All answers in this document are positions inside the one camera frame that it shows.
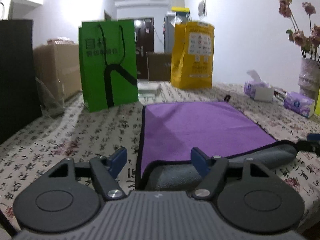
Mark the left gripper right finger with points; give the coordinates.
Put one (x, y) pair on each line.
(212, 171)

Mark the grey refrigerator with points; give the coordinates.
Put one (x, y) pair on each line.
(171, 20)

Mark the dark brown entrance door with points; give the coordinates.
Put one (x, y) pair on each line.
(144, 38)

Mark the purple tissue pack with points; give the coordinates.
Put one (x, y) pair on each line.
(299, 104)

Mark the yellow green box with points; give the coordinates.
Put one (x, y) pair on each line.
(317, 105)

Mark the dried pink roses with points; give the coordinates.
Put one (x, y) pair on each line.
(305, 36)

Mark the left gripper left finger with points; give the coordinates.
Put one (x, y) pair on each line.
(105, 170)

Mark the purple grey microfibre towel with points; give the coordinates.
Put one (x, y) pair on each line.
(170, 130)

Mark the black paper shopping bag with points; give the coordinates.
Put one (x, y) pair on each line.
(20, 104)

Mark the yellow box on refrigerator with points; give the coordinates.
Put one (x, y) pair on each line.
(180, 9)

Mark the white textured vase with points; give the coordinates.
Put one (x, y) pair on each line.
(309, 78)

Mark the clear plastic cup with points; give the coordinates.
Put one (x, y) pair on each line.
(52, 103)

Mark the calligraphy print tablecloth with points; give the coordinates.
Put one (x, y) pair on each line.
(83, 135)

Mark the yellow delivery paper bag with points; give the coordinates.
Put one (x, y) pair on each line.
(192, 56)

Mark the green paper shopping bag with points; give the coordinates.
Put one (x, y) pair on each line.
(107, 56)

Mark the open white tissue box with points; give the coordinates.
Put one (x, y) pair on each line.
(257, 89)

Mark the white flat box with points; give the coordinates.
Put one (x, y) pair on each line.
(148, 88)

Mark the wall picture frame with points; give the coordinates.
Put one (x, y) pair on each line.
(202, 9)

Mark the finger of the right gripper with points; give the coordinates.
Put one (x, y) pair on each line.
(309, 146)
(313, 137)

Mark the brown cardboard box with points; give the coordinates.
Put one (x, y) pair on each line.
(57, 66)

